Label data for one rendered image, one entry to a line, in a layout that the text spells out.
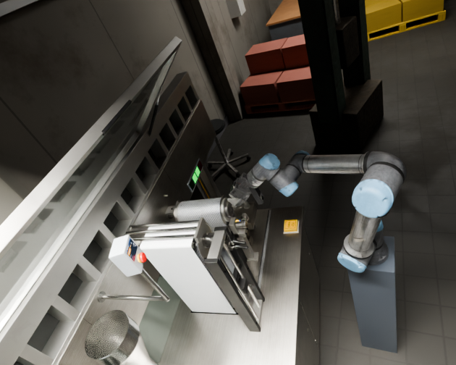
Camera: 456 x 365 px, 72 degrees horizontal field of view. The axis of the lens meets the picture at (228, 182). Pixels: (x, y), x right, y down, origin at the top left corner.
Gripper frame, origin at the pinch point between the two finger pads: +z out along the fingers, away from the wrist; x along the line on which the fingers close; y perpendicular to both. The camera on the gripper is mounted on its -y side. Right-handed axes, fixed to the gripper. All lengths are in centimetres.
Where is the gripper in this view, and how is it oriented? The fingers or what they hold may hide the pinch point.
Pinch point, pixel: (234, 205)
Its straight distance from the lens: 152.7
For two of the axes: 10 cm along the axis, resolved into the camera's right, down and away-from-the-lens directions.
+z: -4.9, 5.6, 6.7
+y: -8.5, -4.8, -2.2
